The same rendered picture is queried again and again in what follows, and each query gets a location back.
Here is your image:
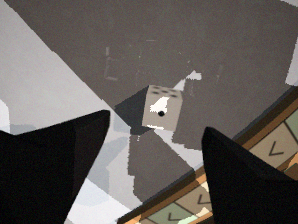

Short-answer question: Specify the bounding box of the grey die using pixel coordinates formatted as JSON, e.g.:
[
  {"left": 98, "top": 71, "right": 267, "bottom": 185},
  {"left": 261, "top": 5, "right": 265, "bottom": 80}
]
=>
[{"left": 142, "top": 84, "right": 184, "bottom": 132}]

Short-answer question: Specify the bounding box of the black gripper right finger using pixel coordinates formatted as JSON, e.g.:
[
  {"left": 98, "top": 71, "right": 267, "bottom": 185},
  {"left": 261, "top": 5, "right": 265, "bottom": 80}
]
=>
[{"left": 202, "top": 127, "right": 298, "bottom": 224}]

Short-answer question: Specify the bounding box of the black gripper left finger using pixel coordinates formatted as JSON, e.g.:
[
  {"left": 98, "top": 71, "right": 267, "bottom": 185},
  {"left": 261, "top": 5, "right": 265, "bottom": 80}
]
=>
[{"left": 0, "top": 109, "right": 110, "bottom": 224}]

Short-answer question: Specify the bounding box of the orange board game square track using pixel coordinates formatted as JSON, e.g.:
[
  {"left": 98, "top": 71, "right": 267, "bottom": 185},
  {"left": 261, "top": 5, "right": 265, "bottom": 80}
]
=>
[{"left": 117, "top": 87, "right": 298, "bottom": 224}]

